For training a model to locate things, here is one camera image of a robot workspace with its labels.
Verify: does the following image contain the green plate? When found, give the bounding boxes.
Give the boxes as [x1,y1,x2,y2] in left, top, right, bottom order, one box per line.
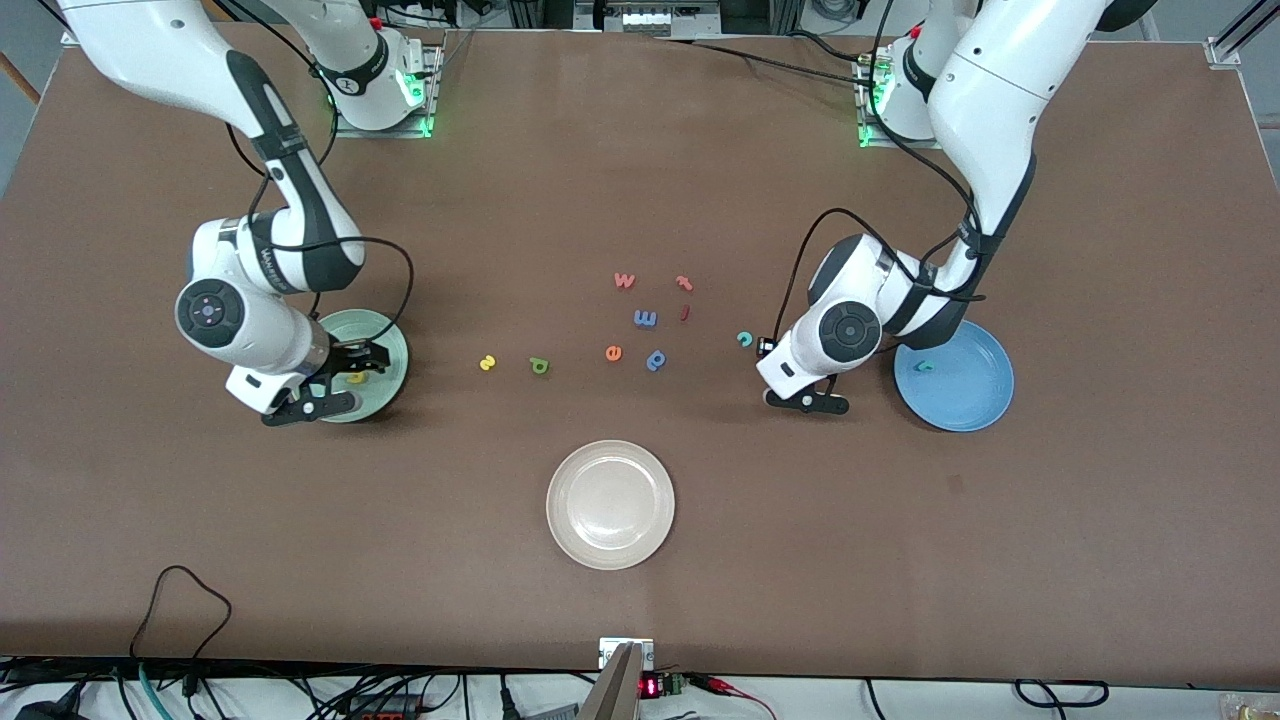
[305,309,410,424]

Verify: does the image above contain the blue plate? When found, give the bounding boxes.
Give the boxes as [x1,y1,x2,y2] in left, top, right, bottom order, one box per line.
[893,320,1015,433]

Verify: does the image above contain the white plate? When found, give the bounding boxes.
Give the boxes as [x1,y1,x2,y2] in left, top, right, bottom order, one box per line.
[546,440,676,571]

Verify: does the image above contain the red clip leads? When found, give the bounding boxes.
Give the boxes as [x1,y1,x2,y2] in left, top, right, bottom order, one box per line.
[690,675,776,720]

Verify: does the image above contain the grey electrical box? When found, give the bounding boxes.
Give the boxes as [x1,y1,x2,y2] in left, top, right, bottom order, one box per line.
[575,0,721,36]

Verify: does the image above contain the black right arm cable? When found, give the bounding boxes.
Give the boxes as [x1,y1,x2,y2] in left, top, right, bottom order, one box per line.
[228,100,415,346]

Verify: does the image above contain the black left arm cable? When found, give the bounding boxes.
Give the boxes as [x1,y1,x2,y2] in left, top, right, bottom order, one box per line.
[775,0,991,346]

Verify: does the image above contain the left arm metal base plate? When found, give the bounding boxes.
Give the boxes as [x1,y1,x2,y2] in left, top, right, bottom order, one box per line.
[857,50,946,151]

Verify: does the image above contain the thin black looped cable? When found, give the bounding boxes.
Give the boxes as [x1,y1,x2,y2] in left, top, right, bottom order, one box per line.
[130,565,233,691]

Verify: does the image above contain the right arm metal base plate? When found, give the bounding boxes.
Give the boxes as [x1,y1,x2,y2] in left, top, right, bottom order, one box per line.
[330,40,443,139]

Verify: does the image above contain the black cable to arm base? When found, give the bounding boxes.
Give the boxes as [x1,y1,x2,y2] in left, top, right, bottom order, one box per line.
[650,33,881,87]

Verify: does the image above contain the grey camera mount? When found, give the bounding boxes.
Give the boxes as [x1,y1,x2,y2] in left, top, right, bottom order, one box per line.
[578,638,656,720]

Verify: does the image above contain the black coiled cable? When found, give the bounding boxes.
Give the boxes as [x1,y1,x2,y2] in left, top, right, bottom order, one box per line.
[1015,680,1109,709]

